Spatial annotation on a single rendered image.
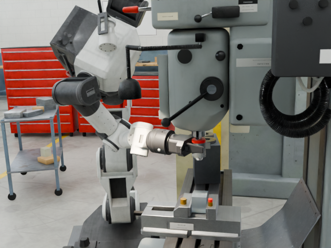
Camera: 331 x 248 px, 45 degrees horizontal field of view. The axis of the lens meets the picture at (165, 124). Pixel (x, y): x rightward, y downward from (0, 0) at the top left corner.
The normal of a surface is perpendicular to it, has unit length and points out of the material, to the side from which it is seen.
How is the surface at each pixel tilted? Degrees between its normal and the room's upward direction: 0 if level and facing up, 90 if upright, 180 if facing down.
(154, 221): 90
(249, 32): 90
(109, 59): 58
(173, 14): 90
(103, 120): 100
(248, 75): 90
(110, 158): 81
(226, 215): 0
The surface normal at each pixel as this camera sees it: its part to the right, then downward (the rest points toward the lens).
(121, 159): 0.07, 0.07
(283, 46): -0.16, 0.23
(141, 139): -0.48, -0.22
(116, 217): 0.08, 0.44
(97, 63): 0.05, -0.33
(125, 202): 0.01, -0.76
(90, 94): 0.85, 0.04
